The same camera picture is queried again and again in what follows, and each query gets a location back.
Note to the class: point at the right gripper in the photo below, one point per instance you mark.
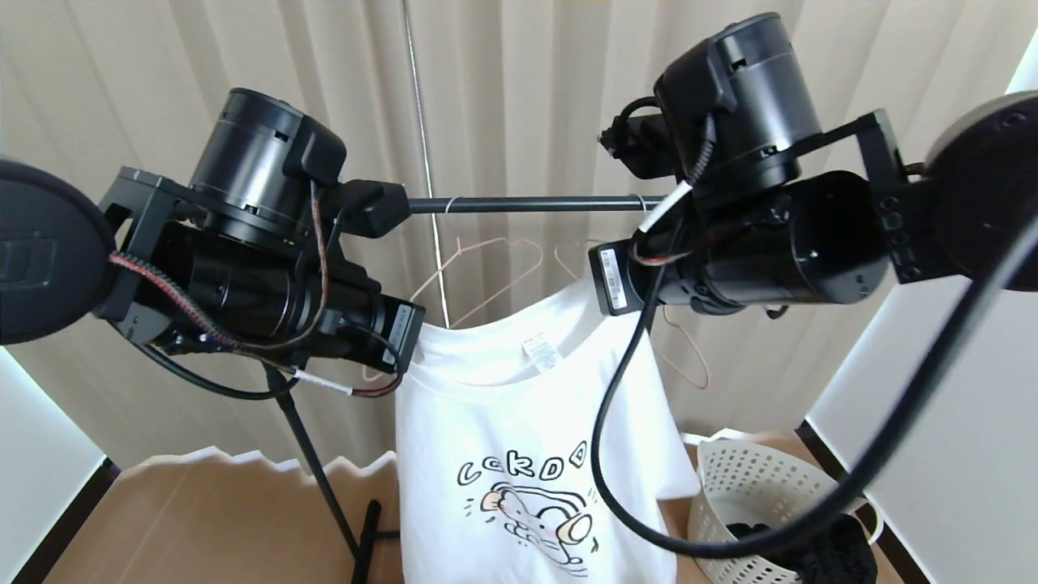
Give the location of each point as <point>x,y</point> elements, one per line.
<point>795,251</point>

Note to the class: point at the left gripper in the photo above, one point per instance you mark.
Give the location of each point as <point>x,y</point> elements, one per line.
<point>259,300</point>

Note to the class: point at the pink clothes hanger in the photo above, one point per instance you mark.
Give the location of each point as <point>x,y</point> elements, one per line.
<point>503,289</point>
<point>704,369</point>

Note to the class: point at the white printed t-shirt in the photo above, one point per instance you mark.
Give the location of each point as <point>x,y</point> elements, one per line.
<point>503,422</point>

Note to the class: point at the white laundry basket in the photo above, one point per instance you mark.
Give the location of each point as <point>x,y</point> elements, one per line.
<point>754,478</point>

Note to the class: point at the black clothes rack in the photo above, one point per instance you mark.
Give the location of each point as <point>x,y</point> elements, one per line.
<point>527,203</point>

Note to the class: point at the beige curtain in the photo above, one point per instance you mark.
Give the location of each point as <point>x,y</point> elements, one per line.
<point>527,97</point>

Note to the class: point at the black garment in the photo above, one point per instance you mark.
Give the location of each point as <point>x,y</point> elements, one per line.
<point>835,560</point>

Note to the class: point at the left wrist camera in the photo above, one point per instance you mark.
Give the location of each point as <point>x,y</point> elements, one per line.
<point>369,207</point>

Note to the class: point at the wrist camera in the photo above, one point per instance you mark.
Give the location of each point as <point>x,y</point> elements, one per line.
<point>369,207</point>
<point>641,142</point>

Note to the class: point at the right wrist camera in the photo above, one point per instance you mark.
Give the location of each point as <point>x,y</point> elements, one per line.
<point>641,142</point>

